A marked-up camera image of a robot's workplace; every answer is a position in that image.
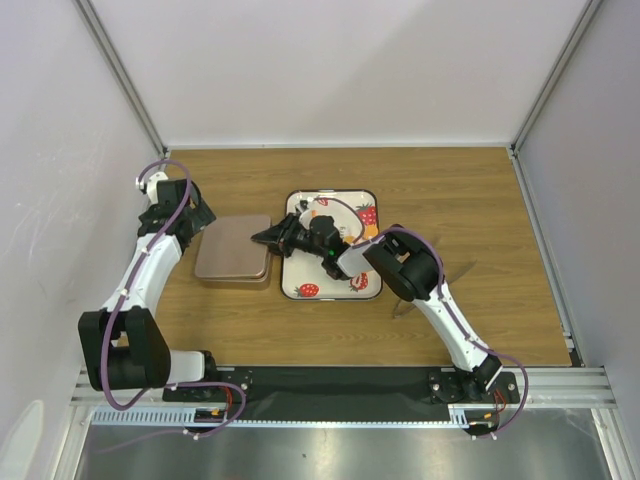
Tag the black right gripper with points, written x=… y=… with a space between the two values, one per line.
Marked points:
x=282 y=234

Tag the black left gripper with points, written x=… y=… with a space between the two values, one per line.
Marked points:
x=200 y=215

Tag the gold tin lid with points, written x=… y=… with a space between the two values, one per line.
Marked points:
x=228 y=254

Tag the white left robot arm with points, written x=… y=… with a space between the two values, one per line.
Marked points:
x=122 y=338

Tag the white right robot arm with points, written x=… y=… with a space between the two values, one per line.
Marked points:
x=411 y=268

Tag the gold cookie tin box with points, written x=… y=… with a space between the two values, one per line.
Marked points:
x=237 y=283

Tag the white strawberry tray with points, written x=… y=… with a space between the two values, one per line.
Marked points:
x=355 y=216

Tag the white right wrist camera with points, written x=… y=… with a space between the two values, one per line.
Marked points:
x=304 y=210

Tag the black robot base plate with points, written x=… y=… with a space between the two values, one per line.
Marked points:
x=405 y=387

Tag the white cable duct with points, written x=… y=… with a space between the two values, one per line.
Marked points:
x=289 y=414

